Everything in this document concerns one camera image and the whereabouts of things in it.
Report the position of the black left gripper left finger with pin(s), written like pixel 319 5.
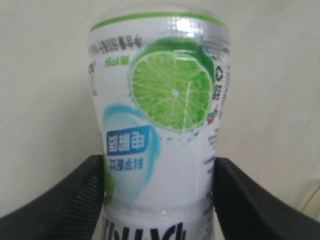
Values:
pixel 68 211

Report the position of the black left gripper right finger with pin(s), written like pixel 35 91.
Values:
pixel 246 211

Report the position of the lime label clear bottle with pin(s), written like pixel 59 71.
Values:
pixel 158 75

